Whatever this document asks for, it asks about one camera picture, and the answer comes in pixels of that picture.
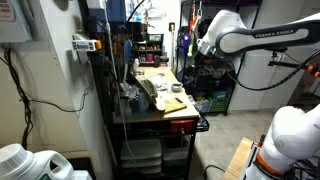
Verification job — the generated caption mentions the thin white hanging cable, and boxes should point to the thin white hanging cable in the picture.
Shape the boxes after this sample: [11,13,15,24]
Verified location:
[103,0,138,161]

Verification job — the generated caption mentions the flat wooden board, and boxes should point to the flat wooden board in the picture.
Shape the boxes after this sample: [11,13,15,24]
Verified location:
[163,97,188,115]

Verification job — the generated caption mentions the camera clamp with orange knobs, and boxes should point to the camera clamp with orange knobs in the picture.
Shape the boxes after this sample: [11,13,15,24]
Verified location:
[268,46,320,78]

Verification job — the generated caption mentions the white storage bins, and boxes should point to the white storage bins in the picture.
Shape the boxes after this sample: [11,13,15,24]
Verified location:
[119,139,164,176]

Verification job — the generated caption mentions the large white detergent jug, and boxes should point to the large white detergent jug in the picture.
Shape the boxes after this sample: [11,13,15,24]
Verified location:
[0,143,93,180]

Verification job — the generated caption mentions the white wall box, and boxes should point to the white wall box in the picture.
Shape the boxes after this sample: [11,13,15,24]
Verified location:
[0,0,33,44]

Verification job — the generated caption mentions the small dark desktop shelf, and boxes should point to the small dark desktop shelf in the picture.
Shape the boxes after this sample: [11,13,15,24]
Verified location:
[133,33,165,67]

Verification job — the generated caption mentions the black wall cable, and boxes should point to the black wall cable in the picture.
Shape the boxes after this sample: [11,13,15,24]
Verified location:
[0,49,95,151]

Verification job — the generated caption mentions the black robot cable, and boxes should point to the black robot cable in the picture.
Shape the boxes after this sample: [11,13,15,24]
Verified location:
[226,49,320,92]

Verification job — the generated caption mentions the wooden top workbench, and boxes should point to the wooden top workbench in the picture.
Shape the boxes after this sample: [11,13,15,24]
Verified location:
[99,64,211,180]

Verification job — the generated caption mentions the clear plastic bags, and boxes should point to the clear plastic bags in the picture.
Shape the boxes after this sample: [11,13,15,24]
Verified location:
[151,73,171,92]

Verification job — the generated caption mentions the red drawer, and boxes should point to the red drawer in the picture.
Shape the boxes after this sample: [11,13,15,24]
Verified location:
[169,119,196,135]

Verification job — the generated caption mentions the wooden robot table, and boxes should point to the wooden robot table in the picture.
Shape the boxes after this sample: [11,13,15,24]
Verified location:
[221,136,254,180]

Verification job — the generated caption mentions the green plastic crate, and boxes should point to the green plastic crate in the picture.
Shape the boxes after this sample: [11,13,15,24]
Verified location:
[209,98,231,114]

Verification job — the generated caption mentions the black metal shelf rack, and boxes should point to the black metal shelf rack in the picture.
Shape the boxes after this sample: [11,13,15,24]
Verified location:
[176,0,264,116]

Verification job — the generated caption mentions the blue round object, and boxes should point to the blue round object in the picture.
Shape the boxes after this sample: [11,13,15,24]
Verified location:
[123,39,134,66]

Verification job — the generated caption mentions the white and orange device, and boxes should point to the white and orange device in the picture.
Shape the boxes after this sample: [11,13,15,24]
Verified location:
[71,33,103,64]

